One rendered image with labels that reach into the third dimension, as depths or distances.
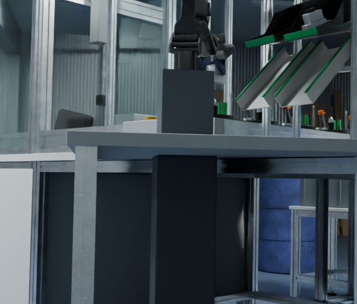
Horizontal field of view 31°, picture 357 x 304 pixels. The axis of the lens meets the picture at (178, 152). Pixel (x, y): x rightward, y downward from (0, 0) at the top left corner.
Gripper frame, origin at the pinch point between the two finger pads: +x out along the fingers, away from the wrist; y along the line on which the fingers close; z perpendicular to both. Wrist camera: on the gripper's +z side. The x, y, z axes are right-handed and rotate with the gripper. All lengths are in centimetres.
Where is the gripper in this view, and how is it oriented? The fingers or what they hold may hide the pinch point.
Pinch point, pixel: (215, 66)
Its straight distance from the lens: 226.3
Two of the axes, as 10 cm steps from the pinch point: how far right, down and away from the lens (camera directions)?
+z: 6.1, -5.7, 5.6
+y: -6.9, -0.3, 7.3
